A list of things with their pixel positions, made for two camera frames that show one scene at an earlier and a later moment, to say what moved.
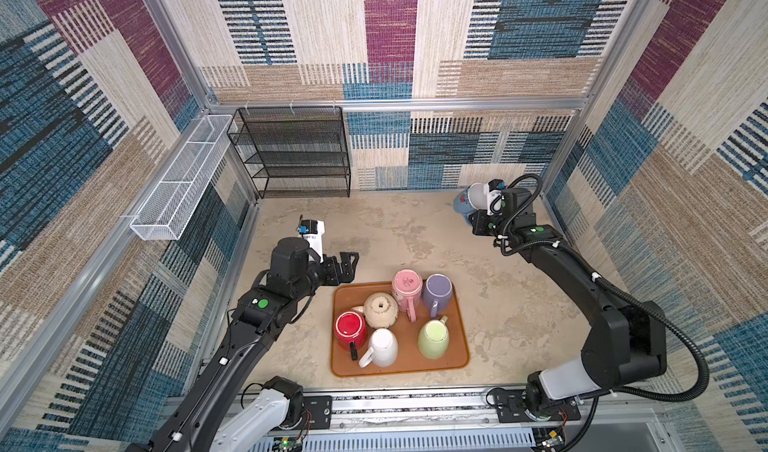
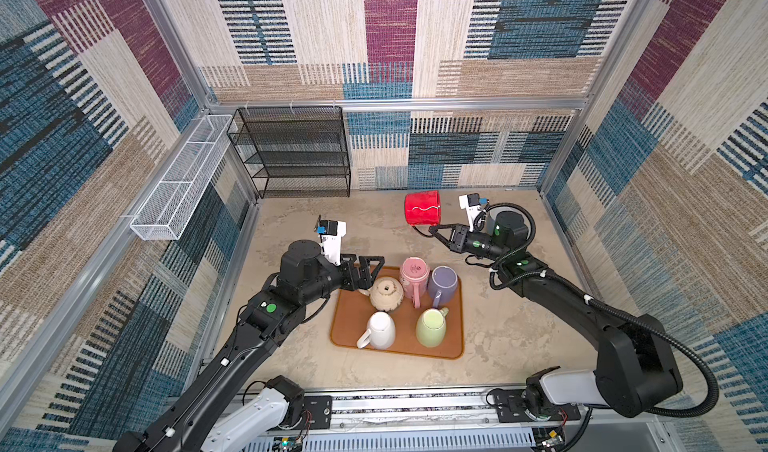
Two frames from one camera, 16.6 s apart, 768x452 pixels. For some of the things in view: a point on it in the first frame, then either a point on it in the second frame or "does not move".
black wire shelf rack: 293,151 does not move
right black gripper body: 487,224 → 460,239
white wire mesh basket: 172,203 does not move
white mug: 384,351 → 380,333
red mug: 350,331 → 422,207
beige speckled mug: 380,310 → 386,293
